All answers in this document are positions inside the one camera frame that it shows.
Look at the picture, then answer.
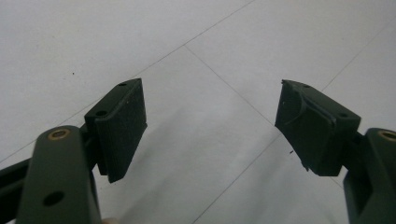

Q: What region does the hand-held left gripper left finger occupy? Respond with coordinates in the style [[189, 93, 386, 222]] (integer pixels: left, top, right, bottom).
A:
[[83, 77, 149, 184]]

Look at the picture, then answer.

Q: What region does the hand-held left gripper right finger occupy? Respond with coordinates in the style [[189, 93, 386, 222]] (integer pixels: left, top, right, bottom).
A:
[[274, 78, 362, 177]]

